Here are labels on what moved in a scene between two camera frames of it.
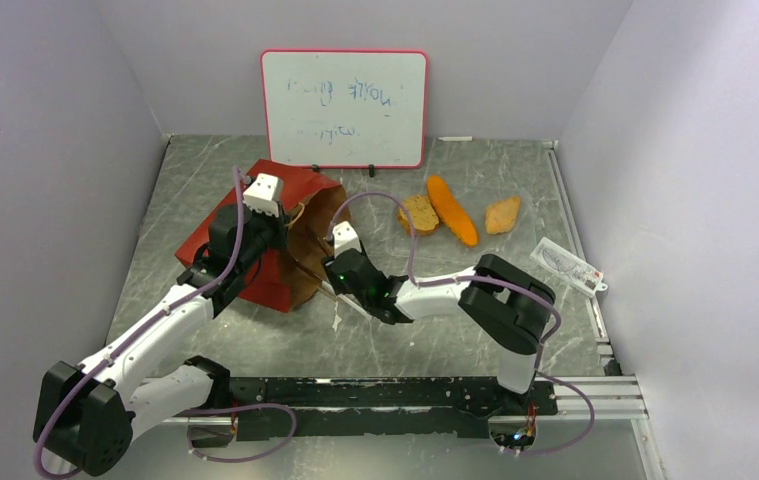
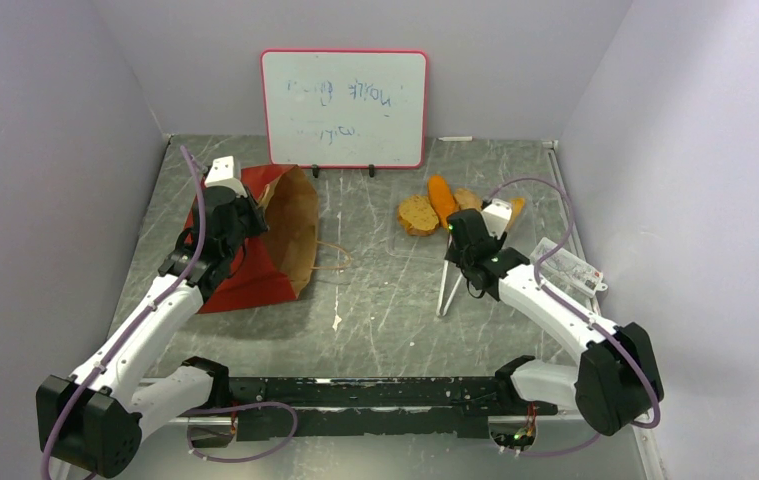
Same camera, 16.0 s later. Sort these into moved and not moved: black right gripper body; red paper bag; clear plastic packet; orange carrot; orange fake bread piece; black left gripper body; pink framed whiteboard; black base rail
Moved: black right gripper body; black left gripper body; red paper bag
Not moved: pink framed whiteboard; orange fake bread piece; orange carrot; black base rail; clear plastic packet
